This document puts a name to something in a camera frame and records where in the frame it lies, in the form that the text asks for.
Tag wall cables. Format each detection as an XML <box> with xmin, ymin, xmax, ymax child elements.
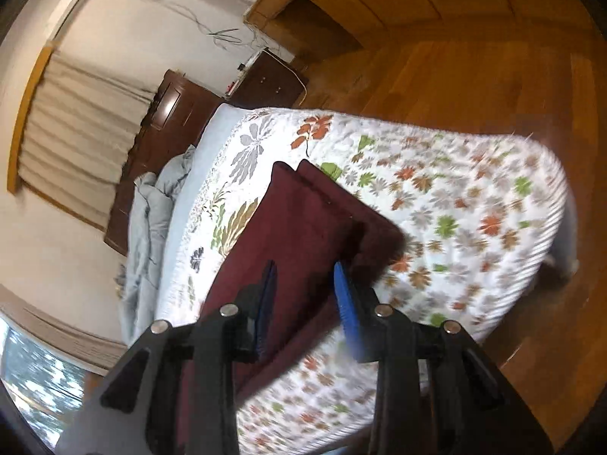
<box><xmin>128</xmin><ymin>0</ymin><xmax>266</xmax><ymax>53</ymax></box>

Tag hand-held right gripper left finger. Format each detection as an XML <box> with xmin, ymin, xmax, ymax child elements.
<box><xmin>56</xmin><ymin>260</ymin><xmax>279</xmax><ymax>455</ymax></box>

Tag maroon pants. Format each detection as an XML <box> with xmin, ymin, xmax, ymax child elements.
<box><xmin>178</xmin><ymin>158</ymin><xmax>409</xmax><ymax>455</ymax></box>

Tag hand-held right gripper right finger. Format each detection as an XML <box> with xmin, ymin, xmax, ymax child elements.
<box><xmin>333</xmin><ymin>260</ymin><xmax>555</xmax><ymax>455</ymax></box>

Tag wooden curtain trim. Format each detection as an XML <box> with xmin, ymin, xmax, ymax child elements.
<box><xmin>7</xmin><ymin>45</ymin><xmax>53</xmax><ymax>195</ymax></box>

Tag dark wooden headboard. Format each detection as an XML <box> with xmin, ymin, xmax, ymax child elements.
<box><xmin>104</xmin><ymin>69</ymin><xmax>223</xmax><ymax>257</ymax></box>

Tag window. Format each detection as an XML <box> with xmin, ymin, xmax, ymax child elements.
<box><xmin>0</xmin><ymin>315</ymin><xmax>88</xmax><ymax>437</ymax></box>

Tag beige curtain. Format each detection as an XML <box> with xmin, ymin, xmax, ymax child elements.
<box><xmin>19</xmin><ymin>50</ymin><xmax>157</xmax><ymax>233</ymax></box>

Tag grey duvet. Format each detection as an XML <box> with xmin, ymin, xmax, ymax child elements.
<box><xmin>116</xmin><ymin>144</ymin><xmax>197</xmax><ymax>344</ymax></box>

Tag dark wooden nightstand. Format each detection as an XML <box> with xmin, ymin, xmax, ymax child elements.
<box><xmin>228</xmin><ymin>47</ymin><xmax>309</xmax><ymax>112</ymax></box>

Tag floral bedspread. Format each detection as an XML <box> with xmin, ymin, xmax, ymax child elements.
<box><xmin>154</xmin><ymin>104</ymin><xmax>577</xmax><ymax>455</ymax></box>

